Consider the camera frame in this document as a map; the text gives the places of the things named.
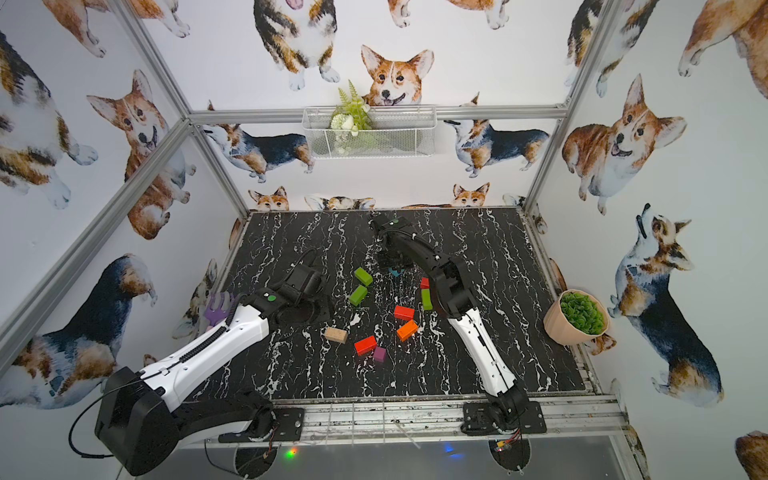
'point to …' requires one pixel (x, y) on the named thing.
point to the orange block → (407, 330)
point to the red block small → (424, 283)
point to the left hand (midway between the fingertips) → (334, 306)
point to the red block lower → (365, 346)
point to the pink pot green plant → (576, 317)
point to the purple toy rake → (215, 317)
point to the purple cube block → (380, 354)
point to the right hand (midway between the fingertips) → (390, 267)
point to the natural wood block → (336, 335)
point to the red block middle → (404, 313)
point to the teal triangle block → (394, 272)
